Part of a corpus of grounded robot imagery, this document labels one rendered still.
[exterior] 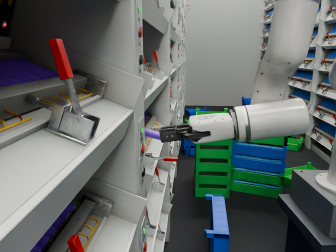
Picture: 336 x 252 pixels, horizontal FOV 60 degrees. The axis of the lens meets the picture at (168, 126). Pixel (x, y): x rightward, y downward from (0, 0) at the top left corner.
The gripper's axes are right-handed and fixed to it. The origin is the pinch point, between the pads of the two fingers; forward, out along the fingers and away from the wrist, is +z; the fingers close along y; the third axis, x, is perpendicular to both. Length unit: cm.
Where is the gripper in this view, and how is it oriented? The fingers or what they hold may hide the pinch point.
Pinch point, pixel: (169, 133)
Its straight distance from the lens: 70.6
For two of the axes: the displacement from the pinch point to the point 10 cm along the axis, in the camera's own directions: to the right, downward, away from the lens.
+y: -0.8, 2.4, -9.7
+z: -9.8, 1.4, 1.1
